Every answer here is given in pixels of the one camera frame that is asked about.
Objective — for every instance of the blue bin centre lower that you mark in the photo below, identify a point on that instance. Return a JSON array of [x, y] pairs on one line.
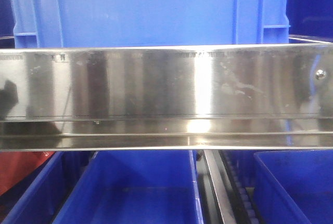
[[144, 186]]

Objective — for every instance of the blue bin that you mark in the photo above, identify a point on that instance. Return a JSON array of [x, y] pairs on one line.
[[294, 186], [144, 186], [41, 200]]

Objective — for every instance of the large blue crate on shelf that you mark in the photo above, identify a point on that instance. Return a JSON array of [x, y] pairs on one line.
[[129, 23]]

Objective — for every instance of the blue bin right lower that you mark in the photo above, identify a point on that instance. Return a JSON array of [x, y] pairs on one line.
[[294, 186]]

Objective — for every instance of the shelf bolt chrome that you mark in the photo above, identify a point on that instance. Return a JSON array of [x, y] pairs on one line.
[[320, 74]]

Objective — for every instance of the blue bin left lower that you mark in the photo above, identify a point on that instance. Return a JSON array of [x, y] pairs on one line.
[[41, 200]]

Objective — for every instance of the red bin lower left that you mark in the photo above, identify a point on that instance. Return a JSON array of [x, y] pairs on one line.
[[15, 166]]

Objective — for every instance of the steel roller track rail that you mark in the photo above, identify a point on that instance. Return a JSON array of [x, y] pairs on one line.
[[224, 208]]

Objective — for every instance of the stainless steel shelf rail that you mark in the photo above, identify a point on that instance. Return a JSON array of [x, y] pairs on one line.
[[173, 97]]

